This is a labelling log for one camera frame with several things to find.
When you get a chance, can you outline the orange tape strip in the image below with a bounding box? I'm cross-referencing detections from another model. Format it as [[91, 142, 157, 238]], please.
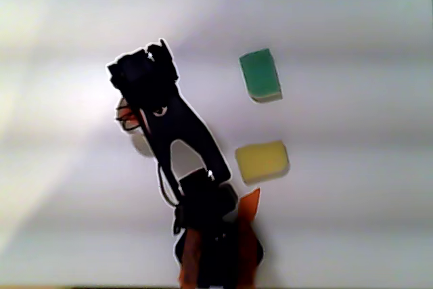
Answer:
[[235, 186, 263, 232], [177, 227, 204, 288]]

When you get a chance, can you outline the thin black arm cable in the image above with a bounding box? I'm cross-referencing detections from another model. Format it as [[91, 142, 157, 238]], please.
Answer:
[[156, 162, 181, 209]]

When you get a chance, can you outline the green sponge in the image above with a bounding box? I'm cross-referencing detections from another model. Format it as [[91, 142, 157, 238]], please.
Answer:
[[238, 47, 284, 104]]

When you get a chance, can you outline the red sponge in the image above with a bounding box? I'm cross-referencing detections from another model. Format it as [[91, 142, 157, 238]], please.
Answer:
[[119, 106, 141, 131]]

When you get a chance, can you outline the yellow sponge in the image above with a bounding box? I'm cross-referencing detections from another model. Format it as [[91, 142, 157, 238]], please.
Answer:
[[234, 139, 291, 187]]

